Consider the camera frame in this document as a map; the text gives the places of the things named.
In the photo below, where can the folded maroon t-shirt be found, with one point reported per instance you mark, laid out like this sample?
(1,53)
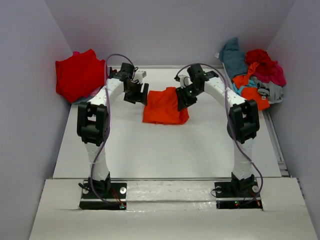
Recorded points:
(111,72)

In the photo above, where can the orange t-shirt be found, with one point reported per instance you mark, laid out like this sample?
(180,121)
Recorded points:
(162,108)
(251,93)

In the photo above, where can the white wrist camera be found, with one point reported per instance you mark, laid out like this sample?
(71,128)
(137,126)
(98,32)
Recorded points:
(139,75)
(183,80)

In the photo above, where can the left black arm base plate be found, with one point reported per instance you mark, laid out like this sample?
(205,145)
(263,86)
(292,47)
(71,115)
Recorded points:
(114,200)

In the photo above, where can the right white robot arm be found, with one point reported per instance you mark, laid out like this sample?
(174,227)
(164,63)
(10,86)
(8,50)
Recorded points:
(243,125)

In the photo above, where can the red crumpled t-shirt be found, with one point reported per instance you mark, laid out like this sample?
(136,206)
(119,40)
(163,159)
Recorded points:
(260,56)

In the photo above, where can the teal blue crumpled t-shirt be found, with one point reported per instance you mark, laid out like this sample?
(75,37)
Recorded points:
(233,59)

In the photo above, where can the folded red t-shirt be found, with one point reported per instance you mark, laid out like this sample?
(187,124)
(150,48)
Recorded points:
(79,75)

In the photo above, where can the cyan crumpled t-shirt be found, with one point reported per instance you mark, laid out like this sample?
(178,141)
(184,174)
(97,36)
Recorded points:
(251,84)

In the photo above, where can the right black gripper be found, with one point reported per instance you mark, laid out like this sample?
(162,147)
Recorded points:
(183,103)

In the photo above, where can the folded light blue t-shirt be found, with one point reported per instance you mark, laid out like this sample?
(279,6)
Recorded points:
(82,99)

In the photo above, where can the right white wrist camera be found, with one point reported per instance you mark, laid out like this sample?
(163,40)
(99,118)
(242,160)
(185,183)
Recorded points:
(183,80)

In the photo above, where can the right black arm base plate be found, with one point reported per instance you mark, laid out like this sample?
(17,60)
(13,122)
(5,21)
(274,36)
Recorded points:
(227,199)

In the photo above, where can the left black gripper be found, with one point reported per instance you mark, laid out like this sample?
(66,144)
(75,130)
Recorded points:
(141,97)

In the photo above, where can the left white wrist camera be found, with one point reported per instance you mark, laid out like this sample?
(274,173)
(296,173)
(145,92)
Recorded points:
(139,75)

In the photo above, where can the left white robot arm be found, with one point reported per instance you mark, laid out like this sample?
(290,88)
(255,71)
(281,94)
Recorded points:
(94,121)

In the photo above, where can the grey crumpled t-shirt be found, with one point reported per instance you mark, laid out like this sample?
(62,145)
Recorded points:
(272,92)

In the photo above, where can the folded pink t-shirt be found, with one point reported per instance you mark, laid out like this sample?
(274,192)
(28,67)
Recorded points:
(95,92)

